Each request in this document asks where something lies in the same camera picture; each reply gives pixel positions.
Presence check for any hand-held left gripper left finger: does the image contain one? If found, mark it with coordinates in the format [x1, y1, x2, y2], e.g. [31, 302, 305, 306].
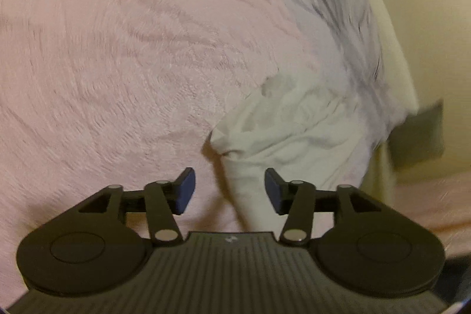
[78, 167, 197, 247]

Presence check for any cream cloth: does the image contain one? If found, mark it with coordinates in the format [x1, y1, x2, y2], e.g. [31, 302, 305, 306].
[336, 0, 420, 206]

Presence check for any olive green box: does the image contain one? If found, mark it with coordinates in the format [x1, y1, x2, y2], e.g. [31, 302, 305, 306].
[389, 100, 445, 163]

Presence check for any pink bed sheet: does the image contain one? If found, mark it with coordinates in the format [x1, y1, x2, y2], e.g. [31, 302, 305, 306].
[0, 0, 471, 303]

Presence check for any white garment with dark trim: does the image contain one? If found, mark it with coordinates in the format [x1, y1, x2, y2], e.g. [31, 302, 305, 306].
[210, 73, 391, 238]

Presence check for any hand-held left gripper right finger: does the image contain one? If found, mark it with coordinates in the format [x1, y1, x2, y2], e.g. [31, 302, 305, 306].
[264, 167, 386, 247]

